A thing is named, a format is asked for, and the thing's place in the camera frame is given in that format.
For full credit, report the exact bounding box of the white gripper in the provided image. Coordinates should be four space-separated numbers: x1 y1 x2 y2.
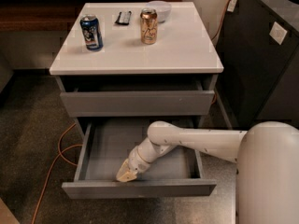
116 138 175 182

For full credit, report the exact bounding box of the grey drawer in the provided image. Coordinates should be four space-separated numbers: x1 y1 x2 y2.
59 77 216 118
63 118 217 199

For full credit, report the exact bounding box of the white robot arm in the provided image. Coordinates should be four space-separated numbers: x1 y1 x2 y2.
116 121 299 224

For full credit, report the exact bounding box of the grey top drawer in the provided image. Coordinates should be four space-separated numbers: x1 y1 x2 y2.
59 77 216 118

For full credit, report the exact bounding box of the grey drawer cabinet white top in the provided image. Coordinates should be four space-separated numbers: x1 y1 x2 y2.
49 1 224 142

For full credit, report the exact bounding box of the blue soda can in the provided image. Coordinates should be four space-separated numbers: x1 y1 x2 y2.
79 14 104 50

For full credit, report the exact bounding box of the black remote control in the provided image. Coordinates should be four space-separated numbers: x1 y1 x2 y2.
115 11 132 25

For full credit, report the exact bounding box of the gold soda can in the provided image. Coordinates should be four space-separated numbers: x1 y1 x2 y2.
140 7 158 45

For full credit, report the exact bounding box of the white bowl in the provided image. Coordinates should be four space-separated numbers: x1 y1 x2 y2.
146 1 172 23

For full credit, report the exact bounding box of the brown wooden bench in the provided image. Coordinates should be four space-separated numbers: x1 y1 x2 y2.
0 0 182 32

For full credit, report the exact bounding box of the dark grey bin cabinet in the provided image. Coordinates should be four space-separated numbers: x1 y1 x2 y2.
216 0 299 128

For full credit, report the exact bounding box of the white label on cabinet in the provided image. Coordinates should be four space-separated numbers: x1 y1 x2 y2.
269 21 288 45

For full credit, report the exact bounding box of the orange cable on floor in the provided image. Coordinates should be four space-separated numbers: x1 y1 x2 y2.
31 122 85 224

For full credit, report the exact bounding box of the orange cable at wall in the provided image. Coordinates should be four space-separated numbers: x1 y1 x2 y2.
210 0 245 42

